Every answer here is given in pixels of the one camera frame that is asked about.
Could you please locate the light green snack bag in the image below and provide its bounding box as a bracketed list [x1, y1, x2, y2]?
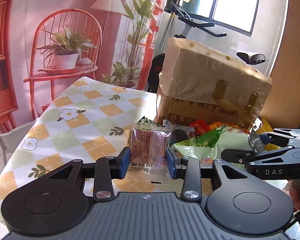
[173, 125, 264, 164]

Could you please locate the red foil snack packet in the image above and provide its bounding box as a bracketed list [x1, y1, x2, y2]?
[127, 123, 172, 185]

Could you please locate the right hand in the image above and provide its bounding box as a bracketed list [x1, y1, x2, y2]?
[287, 180, 300, 211]

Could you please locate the yellow snack packet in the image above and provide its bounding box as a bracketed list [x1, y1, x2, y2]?
[256, 118, 274, 134]

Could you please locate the wooden headboard panel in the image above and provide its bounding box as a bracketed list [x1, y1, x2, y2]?
[260, 0, 300, 128]

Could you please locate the floral checkered tablecloth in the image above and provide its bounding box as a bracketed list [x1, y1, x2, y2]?
[0, 76, 291, 233]

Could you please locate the plastic-covered cardboard box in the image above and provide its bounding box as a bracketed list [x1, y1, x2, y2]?
[156, 37, 273, 129]

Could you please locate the dark grey snack packet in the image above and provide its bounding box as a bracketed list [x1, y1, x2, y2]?
[162, 119, 195, 146]

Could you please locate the exercise bike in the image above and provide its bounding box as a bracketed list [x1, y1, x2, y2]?
[147, 0, 267, 93]

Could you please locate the printed room backdrop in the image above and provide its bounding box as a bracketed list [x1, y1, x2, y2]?
[0, 0, 167, 134]

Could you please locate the window with dark frame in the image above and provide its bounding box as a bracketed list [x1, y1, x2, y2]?
[183, 0, 259, 36]

